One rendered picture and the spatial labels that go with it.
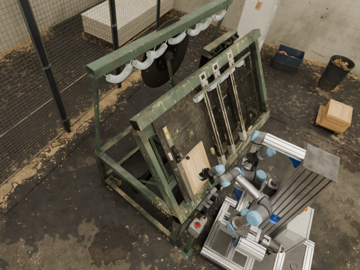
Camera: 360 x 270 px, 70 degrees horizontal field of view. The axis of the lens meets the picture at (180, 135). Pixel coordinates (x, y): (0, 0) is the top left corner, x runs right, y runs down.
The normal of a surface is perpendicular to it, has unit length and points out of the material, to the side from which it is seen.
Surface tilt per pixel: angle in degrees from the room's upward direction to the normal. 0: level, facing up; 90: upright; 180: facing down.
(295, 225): 0
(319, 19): 90
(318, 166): 0
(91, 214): 0
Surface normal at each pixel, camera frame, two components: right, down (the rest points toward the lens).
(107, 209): 0.11, -0.63
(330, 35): -0.47, 0.65
